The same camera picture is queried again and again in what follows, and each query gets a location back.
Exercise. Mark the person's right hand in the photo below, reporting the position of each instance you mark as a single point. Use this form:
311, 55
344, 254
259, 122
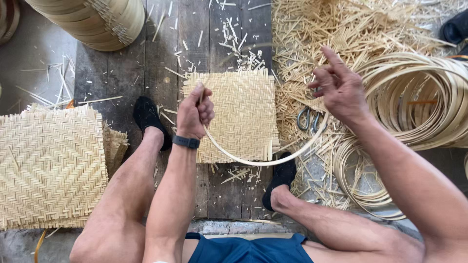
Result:
345, 95

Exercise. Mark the dark wooden plank board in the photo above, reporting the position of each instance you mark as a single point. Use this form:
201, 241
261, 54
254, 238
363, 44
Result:
146, 65

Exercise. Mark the large pile of bamboo hoops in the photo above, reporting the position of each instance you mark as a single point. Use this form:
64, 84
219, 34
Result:
420, 120

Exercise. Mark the person's left leg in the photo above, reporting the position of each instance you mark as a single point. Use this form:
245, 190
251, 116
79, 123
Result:
117, 204

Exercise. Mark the round brown bamboo basket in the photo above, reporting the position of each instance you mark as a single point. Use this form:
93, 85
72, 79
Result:
9, 18

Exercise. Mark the small pile of bamboo hoops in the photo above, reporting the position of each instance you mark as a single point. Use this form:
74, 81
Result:
342, 171

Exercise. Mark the metal scissors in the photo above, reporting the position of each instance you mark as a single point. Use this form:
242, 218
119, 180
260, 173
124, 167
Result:
302, 118

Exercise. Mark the blue shorts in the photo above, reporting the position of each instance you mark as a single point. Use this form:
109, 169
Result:
248, 250

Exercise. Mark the black wristband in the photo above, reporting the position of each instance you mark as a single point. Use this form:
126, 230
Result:
186, 141

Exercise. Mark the person's left black shoe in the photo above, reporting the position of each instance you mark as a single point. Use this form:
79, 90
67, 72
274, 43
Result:
146, 113

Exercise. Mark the stack of round bamboo baskets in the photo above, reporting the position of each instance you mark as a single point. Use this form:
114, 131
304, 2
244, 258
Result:
91, 22

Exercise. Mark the square woven bamboo mat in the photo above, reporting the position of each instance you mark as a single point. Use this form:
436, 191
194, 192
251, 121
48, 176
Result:
241, 113

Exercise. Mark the pile of bamboo strip scraps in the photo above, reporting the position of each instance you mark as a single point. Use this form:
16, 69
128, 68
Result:
329, 33

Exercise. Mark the thin bamboo hoop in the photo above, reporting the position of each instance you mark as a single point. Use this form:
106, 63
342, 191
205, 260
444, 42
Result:
256, 162

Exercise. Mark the person's leg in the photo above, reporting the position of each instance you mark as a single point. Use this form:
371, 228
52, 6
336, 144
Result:
117, 204
329, 226

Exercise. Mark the person's right fingers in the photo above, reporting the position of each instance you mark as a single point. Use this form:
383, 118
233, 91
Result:
323, 78

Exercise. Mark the person's left hand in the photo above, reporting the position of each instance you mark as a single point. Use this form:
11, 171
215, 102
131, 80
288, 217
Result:
190, 117

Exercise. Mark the stack of woven bamboo mats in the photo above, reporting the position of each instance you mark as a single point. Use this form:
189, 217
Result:
51, 168

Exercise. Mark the person's right black shoe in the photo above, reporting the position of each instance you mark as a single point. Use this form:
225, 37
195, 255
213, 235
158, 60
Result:
281, 175

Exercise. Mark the black rubber shoe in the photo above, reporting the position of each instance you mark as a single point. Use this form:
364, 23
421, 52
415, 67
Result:
457, 27

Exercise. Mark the person's black shoe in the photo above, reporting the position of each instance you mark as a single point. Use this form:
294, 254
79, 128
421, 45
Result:
146, 113
281, 175

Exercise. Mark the person's right leg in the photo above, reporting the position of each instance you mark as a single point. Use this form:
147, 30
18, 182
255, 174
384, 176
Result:
329, 226

